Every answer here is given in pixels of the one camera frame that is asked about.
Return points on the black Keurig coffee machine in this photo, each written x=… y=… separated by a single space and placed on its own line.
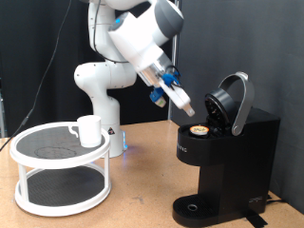
x=234 y=158

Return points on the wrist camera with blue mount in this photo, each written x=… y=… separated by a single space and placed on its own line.
x=157 y=96

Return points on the vertical metal pole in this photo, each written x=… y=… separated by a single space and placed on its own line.
x=172 y=110

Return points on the grey metal frame post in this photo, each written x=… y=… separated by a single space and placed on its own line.
x=2 y=117

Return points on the white mug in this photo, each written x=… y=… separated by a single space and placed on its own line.
x=89 y=131

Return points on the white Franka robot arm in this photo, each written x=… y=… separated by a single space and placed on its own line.
x=104 y=76

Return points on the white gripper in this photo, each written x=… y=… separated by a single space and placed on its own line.
x=177 y=95

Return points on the k-cup pod yellow lid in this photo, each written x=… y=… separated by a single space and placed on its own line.
x=199 y=129

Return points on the white two-tier turntable shelf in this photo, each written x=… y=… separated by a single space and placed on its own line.
x=60 y=186

